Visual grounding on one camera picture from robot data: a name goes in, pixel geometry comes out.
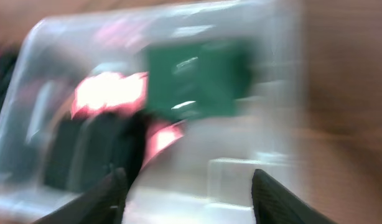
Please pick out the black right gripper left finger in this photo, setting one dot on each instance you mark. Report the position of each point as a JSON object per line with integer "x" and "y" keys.
{"x": 102, "y": 204}

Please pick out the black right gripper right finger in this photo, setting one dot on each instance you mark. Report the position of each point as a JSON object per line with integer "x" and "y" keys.
{"x": 273, "y": 203}

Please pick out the black cloth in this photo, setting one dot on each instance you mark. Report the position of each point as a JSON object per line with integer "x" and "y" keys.
{"x": 85, "y": 150}

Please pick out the green cloth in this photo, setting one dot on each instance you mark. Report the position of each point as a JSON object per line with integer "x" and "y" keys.
{"x": 199, "y": 79}

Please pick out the clear plastic storage bin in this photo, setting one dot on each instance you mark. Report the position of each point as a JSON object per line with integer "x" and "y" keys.
{"x": 202, "y": 177}

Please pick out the pink crumpled cloth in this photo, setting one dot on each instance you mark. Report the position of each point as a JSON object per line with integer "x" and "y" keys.
{"x": 114, "y": 92}

